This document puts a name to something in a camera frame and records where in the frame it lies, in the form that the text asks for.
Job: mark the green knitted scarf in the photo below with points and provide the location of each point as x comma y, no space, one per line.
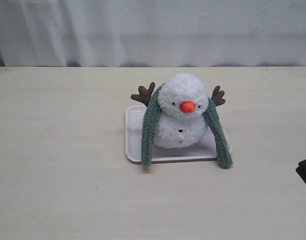
222,151

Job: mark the white plush snowman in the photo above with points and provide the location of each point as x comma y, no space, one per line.
175,114

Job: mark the white rectangular plastic tray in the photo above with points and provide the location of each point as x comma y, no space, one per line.
204,150

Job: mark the white backdrop curtain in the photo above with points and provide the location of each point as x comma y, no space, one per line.
152,33

